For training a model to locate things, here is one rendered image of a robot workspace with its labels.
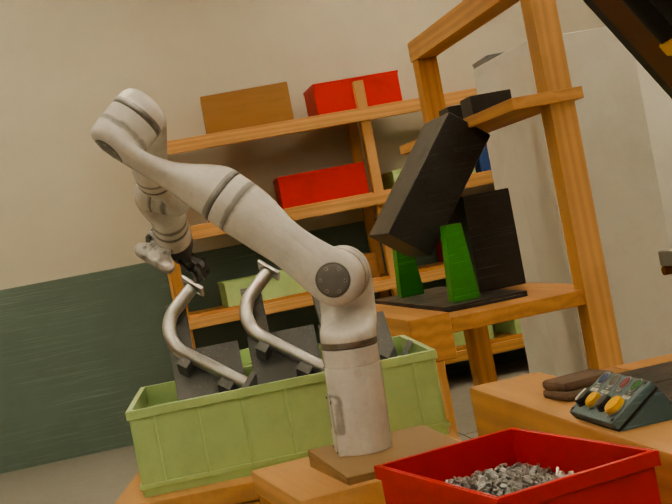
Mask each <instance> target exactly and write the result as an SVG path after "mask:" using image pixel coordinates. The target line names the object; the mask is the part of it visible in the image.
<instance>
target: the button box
mask: <svg viewBox="0 0 672 504"><path fill-rule="evenodd" d="M605 373H609V375H608V377H607V378H606V379H605V380H604V381H603V382H601V383H598V380H599V378H600V377H601V376H602V375H603V374H605ZM615 375H619V378H618V380H617V381H616V382H615V383H614V384H612V385H608V383H609V381H610V379H611V378H612V377H614V376H615ZM601 376H600V377H599V378H598V379H597V380H596V381H595V383H594V384H593V385H592V386H591V387H590V388H589V390H590V391H591V392H595V391H596V392H598V393H599V394H600V395H601V396H602V395H604V394H607V395H609V396H610V397H611V398H612V397H614V396H617V395H618V396H621V397H622V398H623V399H624V402H623V404H622V406H621V407H620V408H619V409H618V410H617V411H616V412H615V413H613V414H610V415H608V414H607V413H606V412H605V410H604V409H602V410H598V409H597V408H596V406H595V405H594V406H592V407H588V406H587V405H586V404H585V402H584V403H583V404H581V405H578V404H577V403H576V404H575V405H574V406H573V407H572V408H571V410H570V413H571V414H572V415H573V416H574V417H575V418H577V419H580V420H583V421H586V422H589V423H593V424H596V425H599V426H602V427H605V428H608V429H611V430H615V431H618V432H620V431H626V430H630V429H634V428H638V427H643V426H647V425H651V424H655V423H660V422H664V421H668V420H672V402H671V401H670V400H669V399H668V398H667V397H666V396H665V395H664V394H663V393H662V392H661V391H660V390H659V389H658V387H656V386H655V384H654V383H653V382H652V381H649V380H644V379H642V378H635V377H631V376H625V375H621V374H615V373H610V372H603V373H602V374H601ZM627 377H630V380H629V382H628V383H627V384H626V385H625V386H624V387H622V388H619V384H620V382H621V381H622V380H623V379H625V378H627ZM639 379H641V383H640V385H639V386H638V387H637V388H636V389H634V390H630V386H631V385H632V384H633V383H634V382H635V381H636V380H639Z"/></svg>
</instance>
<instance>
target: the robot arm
mask: <svg viewBox="0 0 672 504"><path fill-rule="evenodd" d="M91 137H92V139H93V140H94V142H95V143H96V144H97V145H98V146H99V147H100V148H101V149H102V150H103V151H104V152H106V153H108V154H109V155H110V156H112V158H114V159H116V160H118V161H120V162H121V163H123V164H124V165H126V166H128V167H129V168H131V171H132V175H133V177H134V179H135V181H136V186H135V190H134V198H135V202H136V205H137V207H138V209H139V210H140V212H141V213H142V214H143V215H144V216H145V217H146V219H147V220H148V221H149V222H150V223H151V225H152V229H151V230H150V232H149V233H148V234H147V235H146V237H145V238H146V243H144V242H142V243H138V244H137V245H136V246H135V247H134V251H135V254H136V256H137V257H139V258H140V259H142V260H143V261H145V262H147V263H148V264H150V265H152V266H153V267H155V268H157V269H158V270H160V271H162V272H164V273H167V274H170V273H172V272H173V271H174V270H175V264H174V261H175V262H176V263H177V264H179V265H180V266H181V267H182V268H183V269H184V270H185V271H187V272H190V273H191V274H192V275H193V280H194V283H196V284H198V283H200V282H201V281H204V280H205V279H206V278H207V276H208V275H209V274H210V272H211V271H210V268H209V266H208V263H207V260H206V259H205V258H204V257H201V258H200V259H198V258H197V257H196V256H195V255H194V253H193V252H192V248H193V239H192V234H191V229H190V225H189V223H188V221H187V216H186V212H187V210H188V209H189V207H191V208H192V209H193V210H195V211H196V212H197V213H199V214H200V215H201V216H203V217H204V218H205V219H207V220H208V221H209V222H211V223H212V224H214V225H215V226H217V227H218V228H220V229H221V230H222V231H224V232H225V233H227V234H228V235H230V236H232V237H233V238H235V239H236V240H238V241H239V242H241V243H242V244H244V245H245V246H247V247H249V248H250V249H252V250H253V251H255V252H257V253H258V254H260V255H262V256H263V257H265V258H267V259H268V260H270V261H272V262H273V263H274V264H276V265H277V266H278V267H280V268H281V269H282V270H283V271H285V272H286V273H287V274H288V275H289V276H290V277H292V278H293V279H294V280H295V281H296V282H297V283H299V284H300V285H301V286H302V287H303V288H304V289H305V290H307V291H308V292H309V293H310V294H311V295H312V296H314V297H315V298H316V299H317V300H319V303H320V311H321V328H320V342H321V348H322V356H323V363H324V370H325V377H326V384H327V391H328V392H327V393H326V399H327V404H328V411H329V418H330V424H331V431H332V438H333V448H334V450H335V451H336V453H337V454H338V456H339V457H343V456H361V455H368V454H373V453H377V452H381V451H384V450H386V449H388V448H390V447H391V446H392V439H391V430H390V424H389V417H388V410H387V403H386V396H385V388H384V381H383V374H382V367H381V360H380V353H379V345H378V338H377V313H376V305H375V296H374V288H373V280H372V273H371V269H370V265H369V262H368V260H367V259H366V257H365V256H364V254H363V253H362V252H360V251H359V250H358V249H356V248H354V247H351V246H348V245H338V246H334V247H333V246H331V245H330V244H328V243H326V242H324V241H322V240H320V239H319V238H317V237H315V236H314V235H312V234H311V233H309V232H307V231H306V230H304V229H303V228H302V227H300V226H299V225H298V224H297V223H295V222H294V221H293V220H292V219H291V218H290V217H289V216H288V214H287V213H286V212H285V211H284V210H283V209H282V208H281V207H280V206H279V205H278V203H277V202H276V201H275V200H274V199H273V198H272V197H271V196H270V195H268V194H267V193H266V192H265V191H264V190H263V189H261V188H260V187H259V186H258V185H256V184H255V183H253V182H252V181H250V180H249V179H247V178H246V177H245V176H243V175H242V174H240V173H239V172H237V171H236V170H234V169H232V168H230V167H226V166H221V165H212V164H188V163H178V162H172V161H169V158H168V152H167V122H166V117H165V114H164V112H163V110H162V109H161V107H160V106H159V105H158V104H157V103H156V102H155V101H154V100H153V99H152V98H151V97H149V96H148V95H147V94H145V93H143V92H142V91H139V90H137V89H133V88H129V89H125V90H124V91H122V92H121V93H120V94H119V95H118V96H117V97H116V98H115V99H114V100H113V102H112V103H111V104H110V105H109V107H108V108H107V109H106V110H105V111H104V113H103V114H102V115H101V116H100V117H99V119H98V120H97V121H96V123H95V124H94V125H93V127H92V128H91ZM188 263H190V264H189V265H188V266H186V265H185V264H188ZM193 268H195V269H196V271H194V270H193Z"/></svg>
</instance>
